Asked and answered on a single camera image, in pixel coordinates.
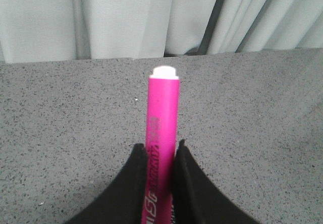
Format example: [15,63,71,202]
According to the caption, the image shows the grey pleated curtain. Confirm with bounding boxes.
[1,0,322,63]

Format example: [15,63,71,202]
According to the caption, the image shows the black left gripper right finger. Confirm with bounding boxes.
[172,139,258,223]

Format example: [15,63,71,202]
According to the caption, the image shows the pink highlighter pen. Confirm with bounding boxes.
[141,66,180,223]

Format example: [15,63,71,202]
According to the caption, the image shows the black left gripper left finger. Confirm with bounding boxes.
[66,144,147,223]

